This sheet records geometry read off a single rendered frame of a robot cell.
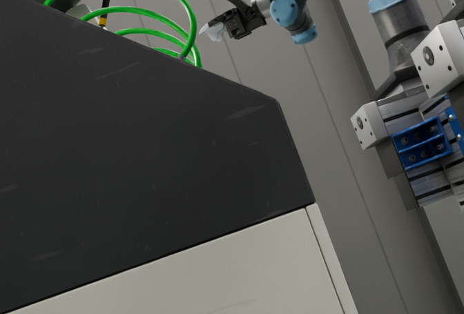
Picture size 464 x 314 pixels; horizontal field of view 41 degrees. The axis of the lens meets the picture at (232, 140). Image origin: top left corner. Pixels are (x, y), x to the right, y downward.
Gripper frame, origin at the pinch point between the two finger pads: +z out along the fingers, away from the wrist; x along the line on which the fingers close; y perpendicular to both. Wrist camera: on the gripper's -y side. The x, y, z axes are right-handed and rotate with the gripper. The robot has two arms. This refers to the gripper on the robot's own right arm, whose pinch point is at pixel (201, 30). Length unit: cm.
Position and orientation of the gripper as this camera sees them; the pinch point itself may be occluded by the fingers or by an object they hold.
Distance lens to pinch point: 197.6
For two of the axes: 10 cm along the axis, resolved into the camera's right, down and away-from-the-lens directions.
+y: 3.8, 9.2, -0.5
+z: -8.6, 3.7, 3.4
